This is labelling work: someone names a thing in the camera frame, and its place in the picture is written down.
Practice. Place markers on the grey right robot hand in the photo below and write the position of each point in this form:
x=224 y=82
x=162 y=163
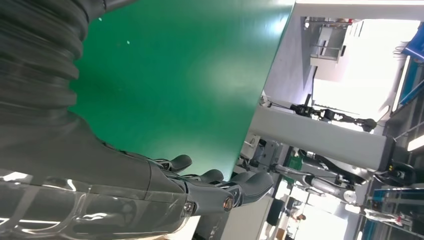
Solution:
x=82 y=179

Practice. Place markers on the black office chair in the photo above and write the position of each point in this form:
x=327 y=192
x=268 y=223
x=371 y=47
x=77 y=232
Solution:
x=275 y=212

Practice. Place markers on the green crate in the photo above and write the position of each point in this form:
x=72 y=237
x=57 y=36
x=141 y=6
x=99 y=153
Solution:
x=294 y=165

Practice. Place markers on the person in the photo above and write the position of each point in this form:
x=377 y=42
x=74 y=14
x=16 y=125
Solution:
x=299 y=217

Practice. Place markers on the white cabinet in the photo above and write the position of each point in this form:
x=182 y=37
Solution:
x=328 y=49

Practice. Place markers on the grey blue machine frame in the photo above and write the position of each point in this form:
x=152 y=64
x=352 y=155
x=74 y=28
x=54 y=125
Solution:
x=394 y=205

